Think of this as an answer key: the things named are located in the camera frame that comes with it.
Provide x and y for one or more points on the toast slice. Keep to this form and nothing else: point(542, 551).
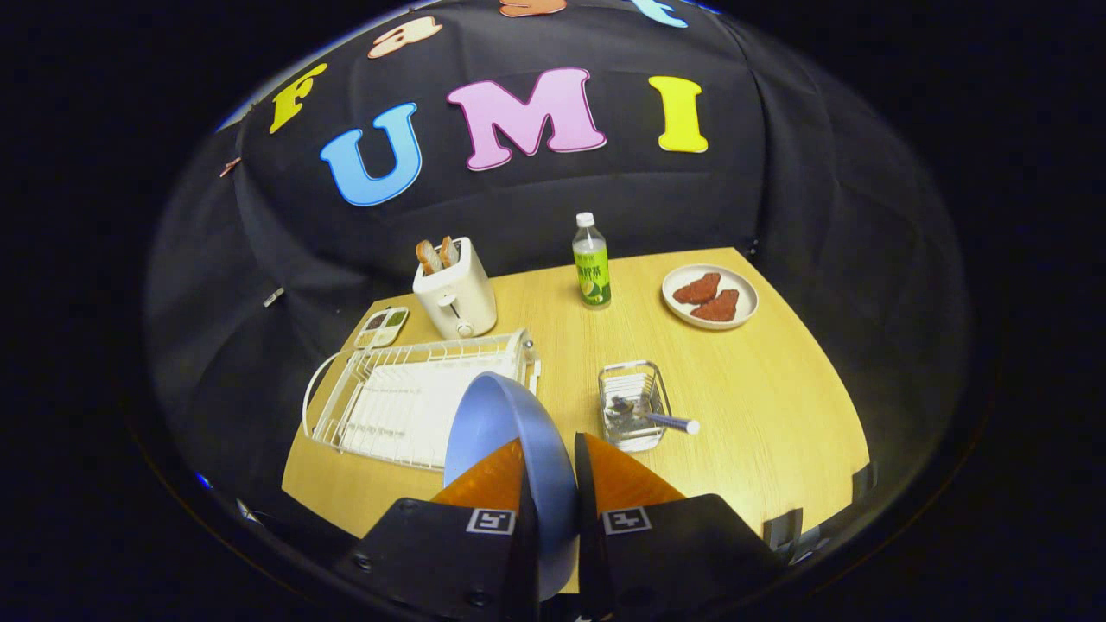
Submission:
point(428, 257)
point(449, 252)

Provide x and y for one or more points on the white clip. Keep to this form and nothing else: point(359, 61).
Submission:
point(273, 297)

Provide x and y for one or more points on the white plate with meat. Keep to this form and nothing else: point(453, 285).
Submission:
point(747, 298)

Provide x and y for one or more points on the green label drink bottle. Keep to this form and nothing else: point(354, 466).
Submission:
point(593, 268)

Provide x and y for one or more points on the red meat slice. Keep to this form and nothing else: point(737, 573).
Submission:
point(717, 307)
point(698, 288)

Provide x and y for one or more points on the white divided seasoning tray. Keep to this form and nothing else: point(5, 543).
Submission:
point(382, 327)

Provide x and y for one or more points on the blue plate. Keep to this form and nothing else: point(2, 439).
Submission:
point(510, 415)

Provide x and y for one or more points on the black backdrop cloth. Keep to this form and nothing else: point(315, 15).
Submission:
point(778, 199)

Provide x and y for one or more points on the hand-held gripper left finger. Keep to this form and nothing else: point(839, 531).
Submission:
point(529, 561)

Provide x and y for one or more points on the white toaster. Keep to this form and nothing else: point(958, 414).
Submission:
point(458, 302)

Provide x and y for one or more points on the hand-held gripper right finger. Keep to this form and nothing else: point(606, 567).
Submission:
point(587, 553)

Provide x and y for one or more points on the copper clip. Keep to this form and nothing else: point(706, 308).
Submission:
point(229, 167)

